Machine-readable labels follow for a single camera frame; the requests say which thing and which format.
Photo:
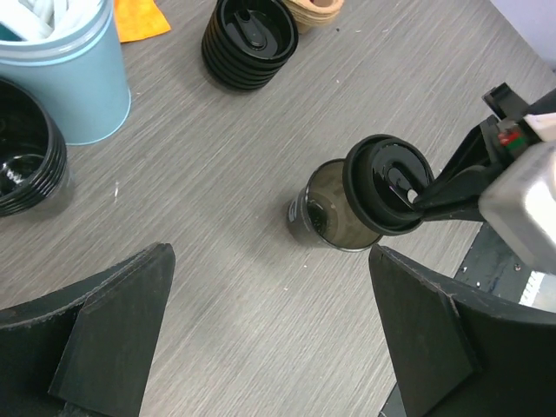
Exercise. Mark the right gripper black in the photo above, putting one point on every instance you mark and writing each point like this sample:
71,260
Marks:
454,194

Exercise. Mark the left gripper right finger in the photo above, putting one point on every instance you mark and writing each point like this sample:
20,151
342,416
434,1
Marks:
458,351

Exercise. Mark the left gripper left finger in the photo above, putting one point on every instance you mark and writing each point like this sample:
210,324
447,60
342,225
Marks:
87,349

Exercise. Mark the black cup lid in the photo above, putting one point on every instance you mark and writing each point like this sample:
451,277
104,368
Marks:
378,173

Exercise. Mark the black cup stack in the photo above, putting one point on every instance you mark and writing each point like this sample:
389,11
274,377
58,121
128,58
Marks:
35,172

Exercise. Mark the blue cup straw holder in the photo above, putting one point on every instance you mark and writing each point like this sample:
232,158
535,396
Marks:
79,78

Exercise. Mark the orange Mickey Mouse pillow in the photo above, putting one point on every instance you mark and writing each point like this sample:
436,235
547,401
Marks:
137,20

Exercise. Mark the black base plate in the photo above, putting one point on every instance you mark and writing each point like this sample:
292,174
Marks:
492,267

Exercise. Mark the aluminium rail frame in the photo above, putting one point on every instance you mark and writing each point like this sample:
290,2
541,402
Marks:
540,292

